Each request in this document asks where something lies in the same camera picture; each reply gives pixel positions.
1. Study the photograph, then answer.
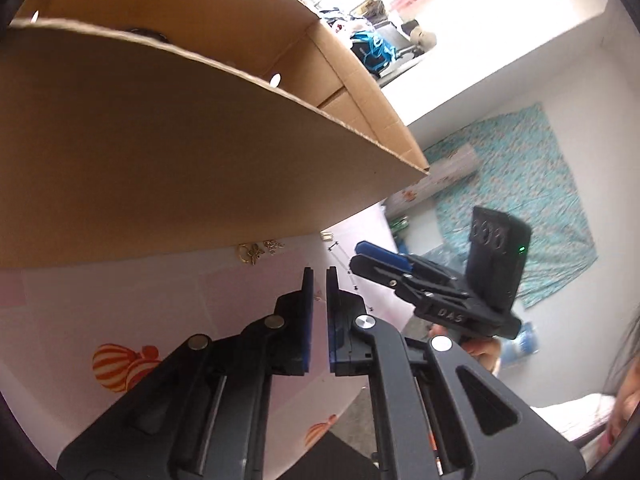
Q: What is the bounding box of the person's head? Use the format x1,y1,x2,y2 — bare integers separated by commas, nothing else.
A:
597,310,640,466

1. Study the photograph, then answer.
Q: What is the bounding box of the person's right hand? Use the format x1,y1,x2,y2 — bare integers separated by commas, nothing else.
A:
430,323,502,377

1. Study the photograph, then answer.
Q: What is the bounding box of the large cardboard box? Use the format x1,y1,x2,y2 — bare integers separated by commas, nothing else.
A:
0,0,431,268

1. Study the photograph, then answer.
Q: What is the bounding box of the teal floral cloth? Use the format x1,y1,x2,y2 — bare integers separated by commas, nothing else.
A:
424,102,599,309

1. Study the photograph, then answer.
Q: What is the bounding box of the beige hat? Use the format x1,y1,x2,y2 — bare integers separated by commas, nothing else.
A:
410,24,439,52

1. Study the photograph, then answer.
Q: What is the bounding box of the clothes pile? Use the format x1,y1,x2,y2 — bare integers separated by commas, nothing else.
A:
320,7,361,33

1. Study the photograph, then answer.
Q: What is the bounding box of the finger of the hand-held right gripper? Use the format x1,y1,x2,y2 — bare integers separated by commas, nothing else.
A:
349,255,431,309
355,241,453,286

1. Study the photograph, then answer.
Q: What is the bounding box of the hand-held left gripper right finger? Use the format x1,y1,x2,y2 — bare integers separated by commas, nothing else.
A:
325,266,586,480

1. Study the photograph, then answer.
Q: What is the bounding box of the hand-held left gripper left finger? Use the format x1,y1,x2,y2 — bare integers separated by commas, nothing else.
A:
56,266,316,480

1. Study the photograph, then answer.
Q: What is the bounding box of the pale blue plastic bag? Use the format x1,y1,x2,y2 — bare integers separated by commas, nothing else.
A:
500,321,540,367

